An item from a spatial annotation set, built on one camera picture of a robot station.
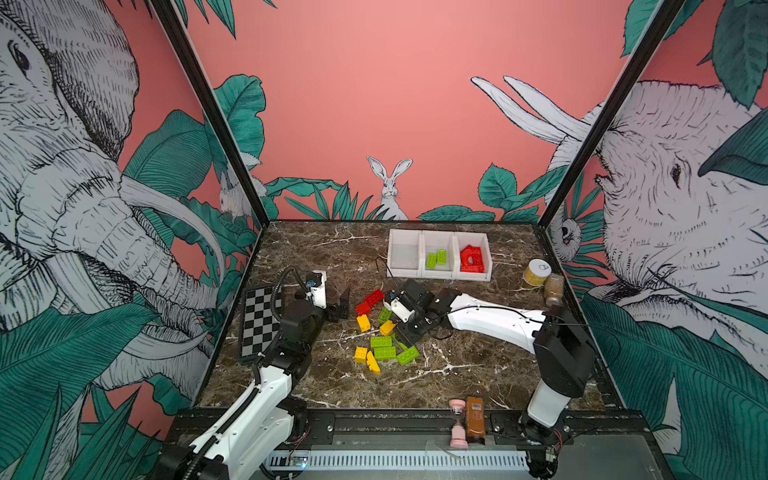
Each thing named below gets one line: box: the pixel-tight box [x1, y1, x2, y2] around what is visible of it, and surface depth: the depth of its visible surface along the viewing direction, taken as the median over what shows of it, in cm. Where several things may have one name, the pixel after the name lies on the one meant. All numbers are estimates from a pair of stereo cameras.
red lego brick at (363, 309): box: [355, 302, 371, 316], surface depth 97 cm
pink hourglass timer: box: [449, 398, 469, 448], surface depth 74 cm
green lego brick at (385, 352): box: [374, 346, 397, 359], surface depth 87 cm
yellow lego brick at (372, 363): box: [366, 350, 381, 375], surface depth 84 cm
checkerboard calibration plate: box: [240, 285, 282, 358], surface depth 91 cm
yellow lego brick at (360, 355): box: [354, 346, 368, 364], surface depth 85 cm
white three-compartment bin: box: [387, 229, 493, 282], surface depth 109 cm
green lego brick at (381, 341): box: [370, 336, 393, 347], surface depth 90 cm
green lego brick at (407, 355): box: [396, 342, 420, 365], surface depth 88 cm
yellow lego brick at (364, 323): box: [356, 314, 371, 333], surface depth 92 cm
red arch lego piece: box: [460, 244, 485, 273], surface depth 109 cm
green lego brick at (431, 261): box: [426, 253, 437, 269], surface depth 109 cm
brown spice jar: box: [544, 273, 565, 306], surface depth 99 cm
